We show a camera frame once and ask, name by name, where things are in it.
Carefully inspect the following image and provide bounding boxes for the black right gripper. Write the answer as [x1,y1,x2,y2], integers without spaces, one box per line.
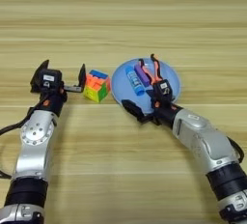
[121,88,185,129]

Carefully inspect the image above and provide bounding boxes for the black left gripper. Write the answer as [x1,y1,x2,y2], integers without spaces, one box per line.
[30,59,88,117]

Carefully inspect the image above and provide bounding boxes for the round blue plate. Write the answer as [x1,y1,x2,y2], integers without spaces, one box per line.
[110,56,182,115]

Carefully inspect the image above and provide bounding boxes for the orange black needle-nose pliers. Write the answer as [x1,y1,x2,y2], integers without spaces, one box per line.
[137,52,165,86]

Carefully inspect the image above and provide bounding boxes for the multicoloured puzzle cube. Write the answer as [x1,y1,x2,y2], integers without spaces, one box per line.
[83,70,112,103]

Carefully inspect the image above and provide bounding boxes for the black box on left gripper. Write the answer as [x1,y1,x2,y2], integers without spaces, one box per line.
[38,69,63,91]

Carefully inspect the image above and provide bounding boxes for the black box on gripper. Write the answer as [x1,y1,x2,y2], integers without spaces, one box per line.
[152,79,174,102]
[38,69,63,91]

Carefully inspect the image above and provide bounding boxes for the blue purple marker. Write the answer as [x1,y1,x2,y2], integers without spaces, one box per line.
[124,65,146,97]

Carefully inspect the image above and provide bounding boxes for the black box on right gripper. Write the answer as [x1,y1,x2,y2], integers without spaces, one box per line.
[152,79,174,102]

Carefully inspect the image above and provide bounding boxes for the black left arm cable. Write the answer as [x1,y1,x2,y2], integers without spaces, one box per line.
[0,101,43,181]

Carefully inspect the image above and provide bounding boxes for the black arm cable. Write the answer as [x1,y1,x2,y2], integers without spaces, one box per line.
[0,101,43,181]
[226,135,246,165]

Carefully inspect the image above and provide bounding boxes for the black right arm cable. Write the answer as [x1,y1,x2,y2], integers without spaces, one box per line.
[226,135,246,165]

